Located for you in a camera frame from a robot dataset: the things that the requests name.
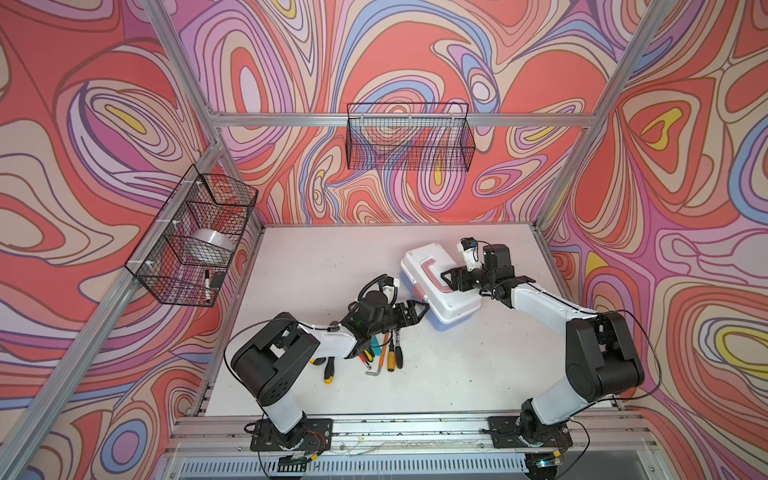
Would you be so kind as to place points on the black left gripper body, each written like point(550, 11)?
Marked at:
point(388, 321)

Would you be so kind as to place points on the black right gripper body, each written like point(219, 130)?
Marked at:
point(482, 279)

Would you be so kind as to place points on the white and blue tool box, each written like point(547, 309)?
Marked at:
point(421, 270)

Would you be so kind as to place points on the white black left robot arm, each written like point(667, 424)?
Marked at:
point(269, 363)

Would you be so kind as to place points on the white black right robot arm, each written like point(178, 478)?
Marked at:
point(600, 354)

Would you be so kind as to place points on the teal utility knife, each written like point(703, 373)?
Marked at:
point(378, 342)

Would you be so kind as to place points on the silver tape roll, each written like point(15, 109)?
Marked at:
point(205, 239)

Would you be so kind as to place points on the red handled screwdriver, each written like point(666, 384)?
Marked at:
point(366, 361)

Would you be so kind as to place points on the orange handled screwdriver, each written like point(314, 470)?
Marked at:
point(391, 359)

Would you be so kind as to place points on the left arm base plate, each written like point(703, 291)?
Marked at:
point(312, 436)

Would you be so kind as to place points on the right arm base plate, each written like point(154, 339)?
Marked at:
point(525, 431)

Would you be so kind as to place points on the black wire basket back wall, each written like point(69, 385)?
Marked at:
point(409, 136)

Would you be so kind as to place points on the black wire basket wall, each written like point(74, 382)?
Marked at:
point(409, 136)
point(199, 228)

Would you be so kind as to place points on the aluminium front rail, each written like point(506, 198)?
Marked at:
point(420, 433)

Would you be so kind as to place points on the black wire basket left wall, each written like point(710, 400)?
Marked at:
point(199, 228)

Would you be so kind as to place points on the aluminium corner frame post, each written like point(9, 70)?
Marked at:
point(626, 66)

